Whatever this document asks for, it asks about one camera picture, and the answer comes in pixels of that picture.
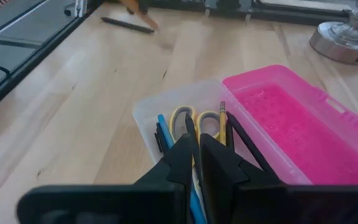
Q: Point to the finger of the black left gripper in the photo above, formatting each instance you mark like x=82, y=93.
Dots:
x=145, y=6
x=130, y=10

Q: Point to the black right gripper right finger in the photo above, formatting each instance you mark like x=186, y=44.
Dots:
x=275, y=205

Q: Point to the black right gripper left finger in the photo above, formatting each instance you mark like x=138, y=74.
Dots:
x=104, y=205

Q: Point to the long matte black pen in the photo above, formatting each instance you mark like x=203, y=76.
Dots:
x=126, y=25

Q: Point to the orange pencil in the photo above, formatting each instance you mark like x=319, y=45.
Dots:
x=150, y=22

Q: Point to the clear box with pink lid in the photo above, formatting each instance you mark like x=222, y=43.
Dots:
x=291, y=124

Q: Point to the black pen with clip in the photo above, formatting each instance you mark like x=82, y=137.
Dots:
x=160, y=140

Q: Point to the yellow pencil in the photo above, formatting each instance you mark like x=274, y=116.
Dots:
x=222, y=124

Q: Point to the blue pen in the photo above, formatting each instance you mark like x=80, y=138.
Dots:
x=165, y=127

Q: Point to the silver aluminium extrusion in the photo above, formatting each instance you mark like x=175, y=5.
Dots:
x=80, y=7

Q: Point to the silver lamp with white shade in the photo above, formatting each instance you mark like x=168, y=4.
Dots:
x=337, y=46

